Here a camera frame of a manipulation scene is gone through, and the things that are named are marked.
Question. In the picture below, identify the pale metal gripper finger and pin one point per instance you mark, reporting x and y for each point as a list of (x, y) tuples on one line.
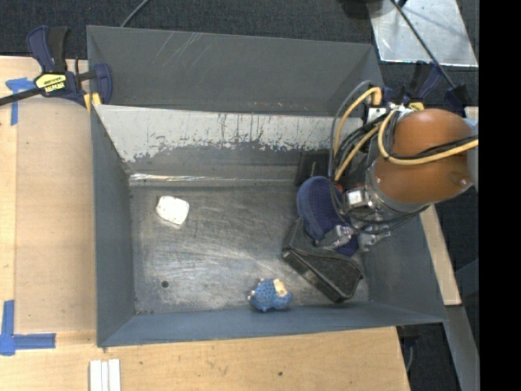
[(355, 198), (340, 233)]

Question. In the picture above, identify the dark blue cap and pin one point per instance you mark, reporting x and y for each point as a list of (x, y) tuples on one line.
[(317, 206)]

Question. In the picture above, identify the black and grey pouch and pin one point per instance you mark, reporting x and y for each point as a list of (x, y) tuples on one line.
[(329, 273)]

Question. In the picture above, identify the blue toy animal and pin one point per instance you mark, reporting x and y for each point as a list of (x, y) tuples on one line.
[(266, 296)]

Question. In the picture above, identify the grey metal bin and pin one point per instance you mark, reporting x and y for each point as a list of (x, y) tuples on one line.
[(211, 251)]

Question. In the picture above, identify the white crumpled lump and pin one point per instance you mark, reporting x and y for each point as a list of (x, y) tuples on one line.
[(172, 209)]

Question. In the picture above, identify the pale wood board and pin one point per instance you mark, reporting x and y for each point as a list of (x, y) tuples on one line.
[(57, 218)]

